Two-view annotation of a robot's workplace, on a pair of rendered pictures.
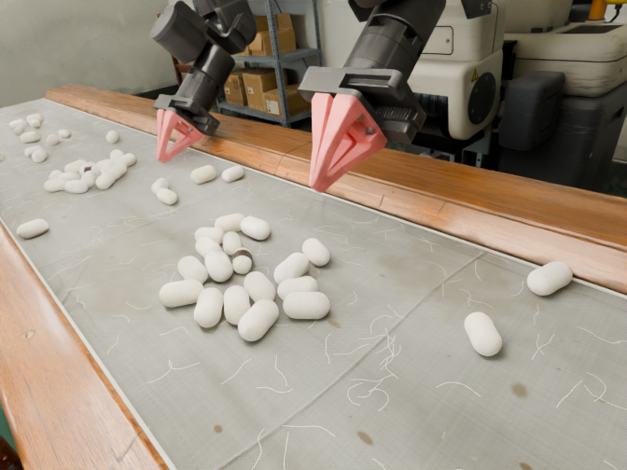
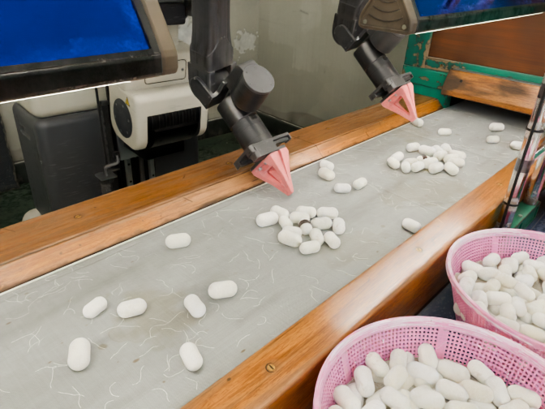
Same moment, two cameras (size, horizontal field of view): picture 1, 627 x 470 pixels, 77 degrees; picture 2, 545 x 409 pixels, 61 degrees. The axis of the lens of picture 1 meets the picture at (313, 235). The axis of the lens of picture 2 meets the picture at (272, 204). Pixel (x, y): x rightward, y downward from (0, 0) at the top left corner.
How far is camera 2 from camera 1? 1.21 m
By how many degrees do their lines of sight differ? 80
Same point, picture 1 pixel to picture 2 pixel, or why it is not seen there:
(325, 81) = (400, 81)
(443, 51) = (178, 77)
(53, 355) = (503, 177)
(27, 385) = not seen: hidden behind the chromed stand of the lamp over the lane
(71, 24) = not seen: outside the picture
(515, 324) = (434, 131)
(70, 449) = not seen: hidden behind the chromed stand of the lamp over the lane
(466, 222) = (388, 124)
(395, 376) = (462, 144)
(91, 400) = (510, 167)
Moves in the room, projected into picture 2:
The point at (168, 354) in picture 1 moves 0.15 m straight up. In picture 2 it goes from (477, 173) to (496, 102)
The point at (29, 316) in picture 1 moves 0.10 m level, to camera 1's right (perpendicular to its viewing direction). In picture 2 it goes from (491, 187) to (465, 165)
